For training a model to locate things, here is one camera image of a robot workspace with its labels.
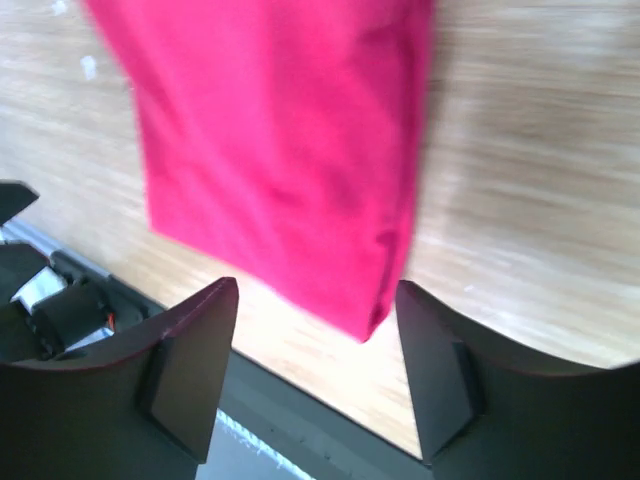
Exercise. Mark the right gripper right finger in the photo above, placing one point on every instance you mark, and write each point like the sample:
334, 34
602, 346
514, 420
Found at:
489, 407

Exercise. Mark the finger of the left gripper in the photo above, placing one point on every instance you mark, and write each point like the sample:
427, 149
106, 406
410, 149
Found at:
15, 196

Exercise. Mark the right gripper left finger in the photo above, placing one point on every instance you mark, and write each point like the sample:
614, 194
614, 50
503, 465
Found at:
77, 418

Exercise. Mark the pink t shirt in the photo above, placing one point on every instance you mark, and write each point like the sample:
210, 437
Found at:
282, 137

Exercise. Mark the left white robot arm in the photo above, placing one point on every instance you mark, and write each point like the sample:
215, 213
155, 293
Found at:
52, 302

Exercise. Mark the aluminium frame rail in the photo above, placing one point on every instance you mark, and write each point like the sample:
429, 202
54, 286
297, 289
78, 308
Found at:
19, 230

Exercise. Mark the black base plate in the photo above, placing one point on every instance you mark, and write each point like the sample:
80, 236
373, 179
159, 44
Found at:
310, 420

